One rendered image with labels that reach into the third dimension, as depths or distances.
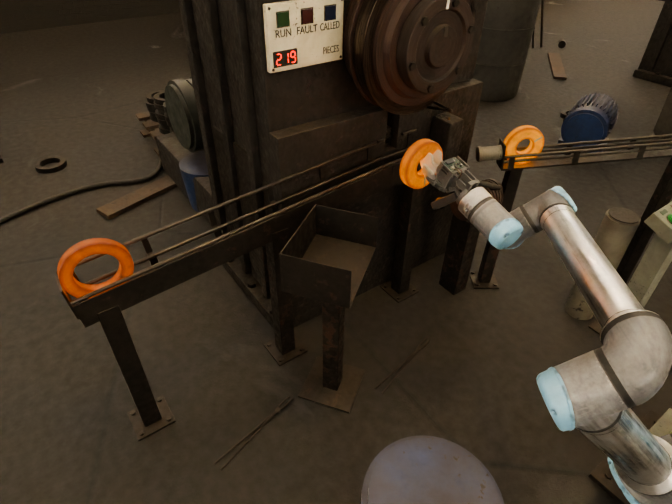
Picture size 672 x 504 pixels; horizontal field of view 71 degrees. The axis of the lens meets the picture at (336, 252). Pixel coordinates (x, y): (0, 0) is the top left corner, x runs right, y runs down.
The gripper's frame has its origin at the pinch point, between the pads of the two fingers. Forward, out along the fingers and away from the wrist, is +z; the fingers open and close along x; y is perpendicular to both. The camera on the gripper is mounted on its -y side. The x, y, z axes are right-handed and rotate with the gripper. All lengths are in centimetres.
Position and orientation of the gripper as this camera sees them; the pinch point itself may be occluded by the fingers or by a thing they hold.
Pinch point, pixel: (422, 158)
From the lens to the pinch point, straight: 148.9
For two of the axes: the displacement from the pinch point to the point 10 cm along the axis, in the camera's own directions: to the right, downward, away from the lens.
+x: -8.2, 3.4, -4.6
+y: 1.8, -6.1, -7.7
